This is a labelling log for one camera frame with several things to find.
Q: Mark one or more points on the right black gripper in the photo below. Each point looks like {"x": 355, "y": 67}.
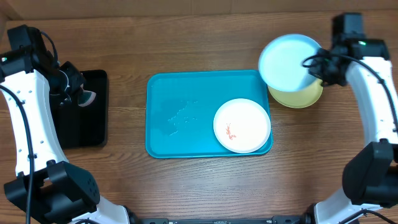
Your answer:
{"x": 318, "y": 71}

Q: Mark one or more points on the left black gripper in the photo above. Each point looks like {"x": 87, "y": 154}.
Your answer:
{"x": 79, "y": 79}

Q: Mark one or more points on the green and white sponge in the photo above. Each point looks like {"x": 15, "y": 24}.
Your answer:
{"x": 86, "y": 98}

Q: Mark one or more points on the yellow-green plate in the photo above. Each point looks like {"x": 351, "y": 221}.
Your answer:
{"x": 299, "y": 99}

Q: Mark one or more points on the light blue plate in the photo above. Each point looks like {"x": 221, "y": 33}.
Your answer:
{"x": 280, "y": 63}

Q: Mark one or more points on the white plate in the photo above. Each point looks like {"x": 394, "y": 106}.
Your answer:
{"x": 242, "y": 126}

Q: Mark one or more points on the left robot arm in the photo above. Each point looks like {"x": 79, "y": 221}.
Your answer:
{"x": 55, "y": 106}

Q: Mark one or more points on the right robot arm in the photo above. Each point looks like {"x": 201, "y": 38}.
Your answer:
{"x": 369, "y": 181}

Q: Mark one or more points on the black rectangular tray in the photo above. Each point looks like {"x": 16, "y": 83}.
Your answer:
{"x": 85, "y": 126}

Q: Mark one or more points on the teal plastic serving tray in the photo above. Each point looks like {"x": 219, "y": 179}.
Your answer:
{"x": 181, "y": 106}

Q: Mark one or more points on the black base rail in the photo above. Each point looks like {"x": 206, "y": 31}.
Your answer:
{"x": 278, "y": 219}

